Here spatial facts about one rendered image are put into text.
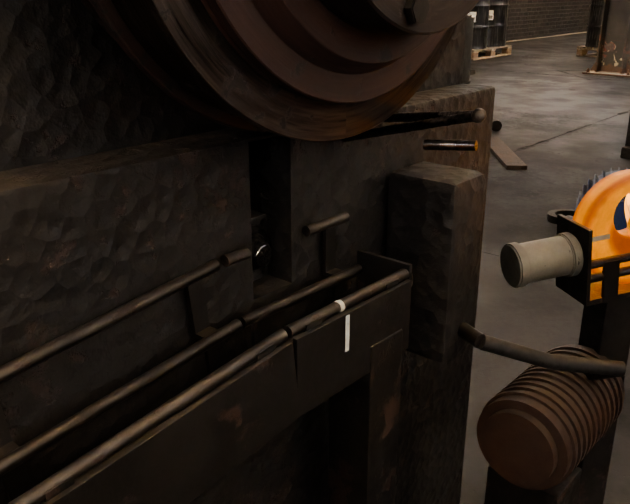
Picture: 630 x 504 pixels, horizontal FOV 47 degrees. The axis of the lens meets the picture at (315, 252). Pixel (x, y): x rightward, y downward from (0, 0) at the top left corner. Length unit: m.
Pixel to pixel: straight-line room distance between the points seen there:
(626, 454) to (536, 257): 0.96
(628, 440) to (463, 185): 1.16
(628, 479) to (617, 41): 8.07
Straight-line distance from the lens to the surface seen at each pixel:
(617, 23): 9.54
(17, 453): 0.61
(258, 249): 0.77
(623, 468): 1.82
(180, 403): 0.60
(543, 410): 0.94
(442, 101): 0.99
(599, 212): 1.01
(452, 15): 0.64
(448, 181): 0.86
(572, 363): 0.98
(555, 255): 0.98
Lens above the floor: 1.01
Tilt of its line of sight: 20 degrees down
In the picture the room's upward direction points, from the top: straight up
